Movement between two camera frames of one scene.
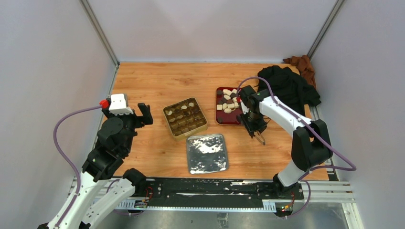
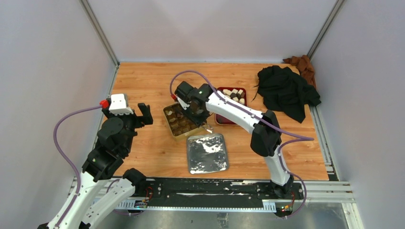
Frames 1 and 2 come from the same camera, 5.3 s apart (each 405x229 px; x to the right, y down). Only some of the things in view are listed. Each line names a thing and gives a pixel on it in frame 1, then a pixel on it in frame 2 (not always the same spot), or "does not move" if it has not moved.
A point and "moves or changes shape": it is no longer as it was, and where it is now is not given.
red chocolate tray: (227, 108) does not move
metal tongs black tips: (259, 136) moves or changes shape
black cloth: (289, 90) does not move
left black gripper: (146, 118) does not move
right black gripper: (261, 127) → (197, 121)
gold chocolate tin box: (185, 119) does not move
